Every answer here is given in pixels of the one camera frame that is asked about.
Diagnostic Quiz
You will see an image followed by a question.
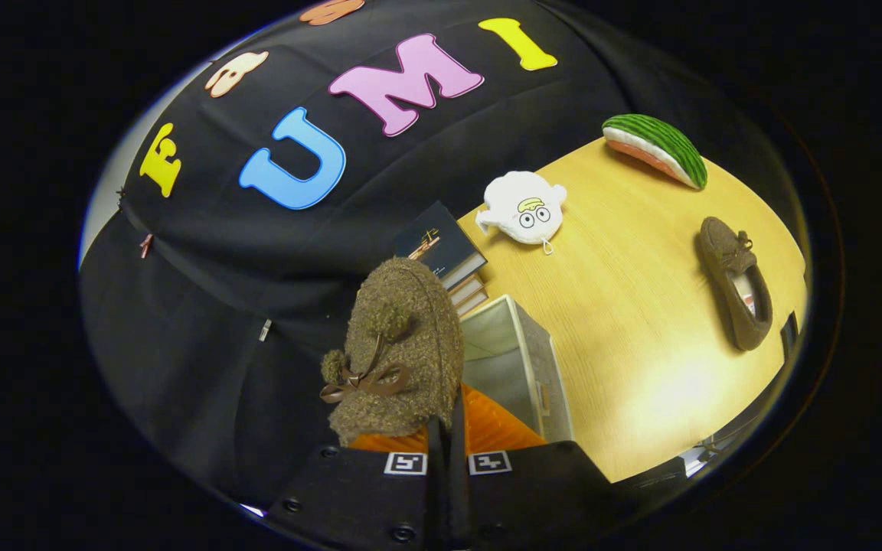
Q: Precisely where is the watermelon slice plush toy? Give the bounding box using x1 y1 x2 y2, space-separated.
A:
602 113 709 191

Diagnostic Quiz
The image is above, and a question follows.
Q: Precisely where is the white plush toy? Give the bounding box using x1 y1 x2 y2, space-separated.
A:
475 171 568 256

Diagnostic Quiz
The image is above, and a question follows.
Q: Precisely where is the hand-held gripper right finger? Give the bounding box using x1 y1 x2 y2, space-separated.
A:
450 383 618 551

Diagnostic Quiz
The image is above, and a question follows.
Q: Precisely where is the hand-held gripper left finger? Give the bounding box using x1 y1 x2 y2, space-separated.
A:
265 417 448 551

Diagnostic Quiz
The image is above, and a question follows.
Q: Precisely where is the grey fabric storage box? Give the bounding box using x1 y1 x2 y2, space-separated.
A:
460 295 574 445

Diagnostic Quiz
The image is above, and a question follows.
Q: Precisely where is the brown fuzzy shoe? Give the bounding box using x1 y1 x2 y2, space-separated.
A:
697 217 774 352
320 256 466 448

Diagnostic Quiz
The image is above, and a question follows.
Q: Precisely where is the dark cover book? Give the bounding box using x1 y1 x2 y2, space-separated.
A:
395 201 488 290

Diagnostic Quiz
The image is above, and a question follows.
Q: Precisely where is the black backdrop cloth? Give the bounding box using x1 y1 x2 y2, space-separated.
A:
77 0 794 510

